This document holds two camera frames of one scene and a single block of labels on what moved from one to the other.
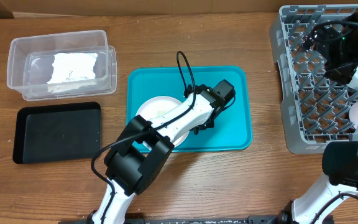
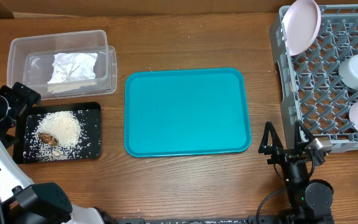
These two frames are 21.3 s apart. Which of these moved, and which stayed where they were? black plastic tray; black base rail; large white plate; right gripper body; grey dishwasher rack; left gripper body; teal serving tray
Moved: left gripper body; right gripper body; large white plate
Stayed: grey dishwasher rack; black base rail; teal serving tray; black plastic tray
